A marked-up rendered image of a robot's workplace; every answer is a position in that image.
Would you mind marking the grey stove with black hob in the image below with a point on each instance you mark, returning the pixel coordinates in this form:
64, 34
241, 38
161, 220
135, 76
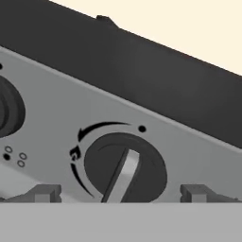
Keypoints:
132, 69

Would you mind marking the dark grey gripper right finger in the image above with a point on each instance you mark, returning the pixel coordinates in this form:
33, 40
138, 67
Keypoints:
197, 193

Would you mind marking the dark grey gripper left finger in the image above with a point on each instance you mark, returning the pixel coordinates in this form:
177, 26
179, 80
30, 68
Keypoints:
44, 193

